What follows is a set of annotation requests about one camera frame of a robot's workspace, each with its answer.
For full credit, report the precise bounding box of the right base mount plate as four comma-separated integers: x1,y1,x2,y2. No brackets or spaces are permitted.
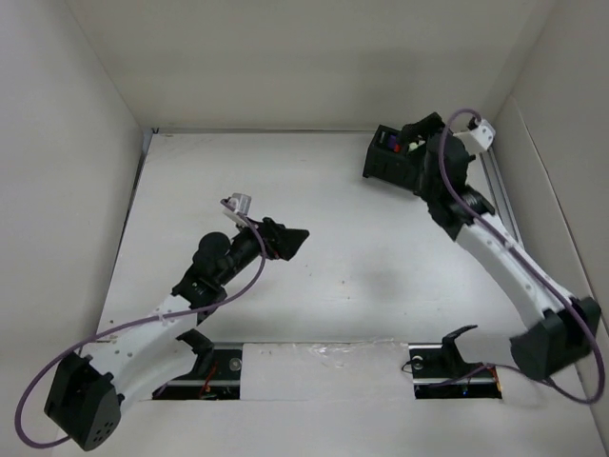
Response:
403,343,502,400

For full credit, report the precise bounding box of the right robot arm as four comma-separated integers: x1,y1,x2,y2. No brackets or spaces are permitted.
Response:
395,110,604,382

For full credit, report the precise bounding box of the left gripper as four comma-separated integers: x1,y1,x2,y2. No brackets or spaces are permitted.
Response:
217,214,306,286

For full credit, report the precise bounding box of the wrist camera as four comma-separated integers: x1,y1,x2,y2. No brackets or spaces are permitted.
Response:
455,118,496,155
221,193,251,226

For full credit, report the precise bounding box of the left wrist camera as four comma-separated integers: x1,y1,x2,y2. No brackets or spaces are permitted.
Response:
221,193,251,226

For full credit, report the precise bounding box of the base mount plate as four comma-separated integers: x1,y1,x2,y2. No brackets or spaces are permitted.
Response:
151,344,244,401
403,343,502,400

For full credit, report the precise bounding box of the metal rail on right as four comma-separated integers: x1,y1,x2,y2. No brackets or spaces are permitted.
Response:
479,147,522,245

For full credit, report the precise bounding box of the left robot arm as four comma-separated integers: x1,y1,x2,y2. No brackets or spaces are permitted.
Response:
45,217,309,451

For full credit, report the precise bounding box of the green pastel highlighter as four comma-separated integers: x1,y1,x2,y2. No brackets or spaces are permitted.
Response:
408,140,425,152

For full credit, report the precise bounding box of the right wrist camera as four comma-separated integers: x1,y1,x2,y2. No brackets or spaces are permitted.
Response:
455,118,496,155

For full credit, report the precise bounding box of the black slotted organizer box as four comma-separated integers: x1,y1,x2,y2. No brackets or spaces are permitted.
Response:
363,125,425,191

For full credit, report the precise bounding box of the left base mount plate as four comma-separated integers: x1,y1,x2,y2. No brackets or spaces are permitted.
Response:
151,344,244,401

